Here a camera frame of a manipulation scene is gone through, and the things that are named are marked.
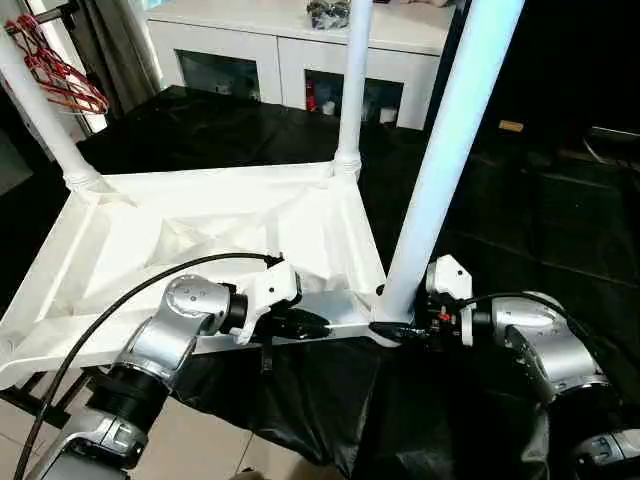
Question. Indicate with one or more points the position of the white plastic table top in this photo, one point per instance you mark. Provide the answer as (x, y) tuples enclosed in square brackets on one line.
[(200, 210)]

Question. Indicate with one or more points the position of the white plastic table leg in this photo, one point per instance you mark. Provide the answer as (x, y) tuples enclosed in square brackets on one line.
[(40, 115), (352, 85), (450, 140)]

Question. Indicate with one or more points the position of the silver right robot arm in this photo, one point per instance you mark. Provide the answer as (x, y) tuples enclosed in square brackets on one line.
[(550, 340)]

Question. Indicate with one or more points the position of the black mat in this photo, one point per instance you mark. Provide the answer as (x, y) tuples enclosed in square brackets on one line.
[(525, 250)]

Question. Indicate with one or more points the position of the small tan label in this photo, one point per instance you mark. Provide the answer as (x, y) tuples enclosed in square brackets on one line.
[(511, 125)]

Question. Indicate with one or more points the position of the long dark bar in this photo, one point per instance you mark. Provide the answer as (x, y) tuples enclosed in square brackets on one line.
[(615, 133)]

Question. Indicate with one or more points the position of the white cabinet with glass doors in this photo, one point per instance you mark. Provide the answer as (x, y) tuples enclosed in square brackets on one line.
[(225, 35)]

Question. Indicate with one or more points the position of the grey curtain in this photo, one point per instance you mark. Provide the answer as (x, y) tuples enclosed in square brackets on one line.
[(125, 55)]

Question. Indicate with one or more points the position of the clear bag of dark parts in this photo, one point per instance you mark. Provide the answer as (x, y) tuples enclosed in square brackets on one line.
[(327, 12)]

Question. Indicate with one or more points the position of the dark clothes rack bar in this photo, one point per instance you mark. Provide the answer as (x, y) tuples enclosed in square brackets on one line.
[(45, 17)]

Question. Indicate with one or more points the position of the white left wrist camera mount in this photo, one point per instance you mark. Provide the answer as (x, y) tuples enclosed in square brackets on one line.
[(272, 290)]

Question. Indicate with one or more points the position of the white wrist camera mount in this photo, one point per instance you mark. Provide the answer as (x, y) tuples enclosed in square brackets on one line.
[(452, 275), (272, 290)]

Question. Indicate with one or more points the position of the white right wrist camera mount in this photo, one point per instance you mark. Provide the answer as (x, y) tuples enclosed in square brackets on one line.
[(452, 275)]

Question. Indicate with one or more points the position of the black folding stand frame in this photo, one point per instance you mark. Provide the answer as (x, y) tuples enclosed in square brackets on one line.
[(45, 400)]

